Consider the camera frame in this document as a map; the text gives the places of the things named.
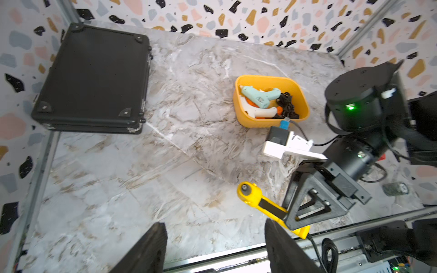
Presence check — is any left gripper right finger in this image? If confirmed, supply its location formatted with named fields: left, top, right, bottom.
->
left=265, top=218, right=322, bottom=273

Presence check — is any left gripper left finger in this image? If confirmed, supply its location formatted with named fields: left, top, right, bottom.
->
left=110, top=222, right=167, bottom=273

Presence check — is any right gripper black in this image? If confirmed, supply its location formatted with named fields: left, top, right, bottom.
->
left=283, top=160, right=372, bottom=230

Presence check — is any yellow hot glue gun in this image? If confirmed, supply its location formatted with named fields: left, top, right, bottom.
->
left=237, top=181, right=339, bottom=273

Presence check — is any orange hot glue gun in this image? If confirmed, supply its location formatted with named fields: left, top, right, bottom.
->
left=242, top=98, right=283, bottom=119

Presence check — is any white hot glue gun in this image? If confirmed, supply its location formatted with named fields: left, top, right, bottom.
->
left=240, top=96, right=278, bottom=118

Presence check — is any mint green hot glue gun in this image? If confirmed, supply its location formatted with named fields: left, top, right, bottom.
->
left=240, top=85, right=282, bottom=109

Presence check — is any yellow plastic storage box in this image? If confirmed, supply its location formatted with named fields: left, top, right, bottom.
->
left=233, top=75, right=310, bottom=128

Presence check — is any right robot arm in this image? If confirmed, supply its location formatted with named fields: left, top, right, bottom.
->
left=282, top=62, right=437, bottom=230

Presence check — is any small camouflage tape roll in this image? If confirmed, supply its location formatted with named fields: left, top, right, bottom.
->
left=382, top=182, right=410, bottom=197

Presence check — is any black hard case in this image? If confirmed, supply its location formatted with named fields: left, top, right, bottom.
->
left=31, top=23, right=152, bottom=134

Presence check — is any aluminium front rail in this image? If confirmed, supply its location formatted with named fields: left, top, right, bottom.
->
left=163, top=206, right=437, bottom=273

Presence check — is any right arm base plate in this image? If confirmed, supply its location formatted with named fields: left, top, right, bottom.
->
left=356, top=218, right=437, bottom=267

